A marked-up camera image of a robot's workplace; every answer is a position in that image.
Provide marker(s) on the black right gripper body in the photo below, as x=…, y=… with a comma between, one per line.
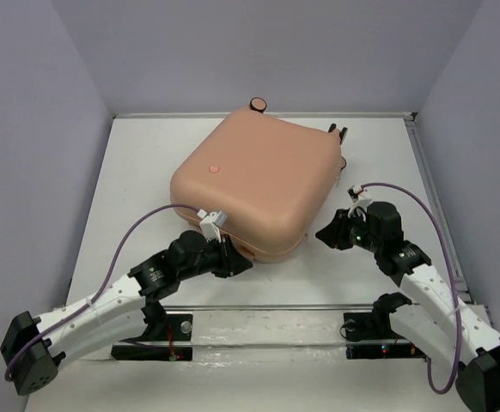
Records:
x=350, y=231

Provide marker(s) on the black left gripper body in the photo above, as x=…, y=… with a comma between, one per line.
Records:
x=216, y=258

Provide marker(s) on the pink hard-shell suitcase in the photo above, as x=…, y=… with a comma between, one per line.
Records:
x=270, y=176

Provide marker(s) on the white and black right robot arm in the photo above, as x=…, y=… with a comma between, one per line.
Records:
x=424, y=311

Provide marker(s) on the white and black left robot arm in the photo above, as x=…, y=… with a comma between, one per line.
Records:
x=36, y=348

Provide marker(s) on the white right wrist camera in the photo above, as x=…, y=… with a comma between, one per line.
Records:
x=360, y=198

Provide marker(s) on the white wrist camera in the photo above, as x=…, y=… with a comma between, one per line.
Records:
x=360, y=198
x=210, y=224

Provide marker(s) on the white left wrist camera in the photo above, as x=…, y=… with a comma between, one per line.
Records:
x=210, y=224

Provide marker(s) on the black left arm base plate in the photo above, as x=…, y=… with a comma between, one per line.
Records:
x=172, y=344

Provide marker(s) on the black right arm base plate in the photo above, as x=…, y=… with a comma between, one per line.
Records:
x=365, y=342

